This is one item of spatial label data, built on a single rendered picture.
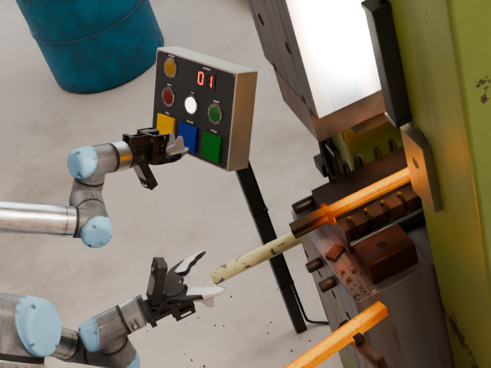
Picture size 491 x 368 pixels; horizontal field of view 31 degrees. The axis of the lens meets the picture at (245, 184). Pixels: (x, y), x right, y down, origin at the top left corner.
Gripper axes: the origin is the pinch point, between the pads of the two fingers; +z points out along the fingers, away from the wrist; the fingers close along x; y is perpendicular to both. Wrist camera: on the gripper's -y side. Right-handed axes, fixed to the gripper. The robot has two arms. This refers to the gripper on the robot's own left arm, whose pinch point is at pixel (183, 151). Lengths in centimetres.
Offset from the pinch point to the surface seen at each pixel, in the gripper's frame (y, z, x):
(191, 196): -65, 98, 102
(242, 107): 12.6, 13.5, -7.0
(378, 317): -11, -13, -78
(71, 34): -15, 109, 216
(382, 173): 5, 23, -49
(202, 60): 22.4, 11.2, 8.0
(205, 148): -1.0, 9.6, 1.8
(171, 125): 1.7, 9.6, 17.1
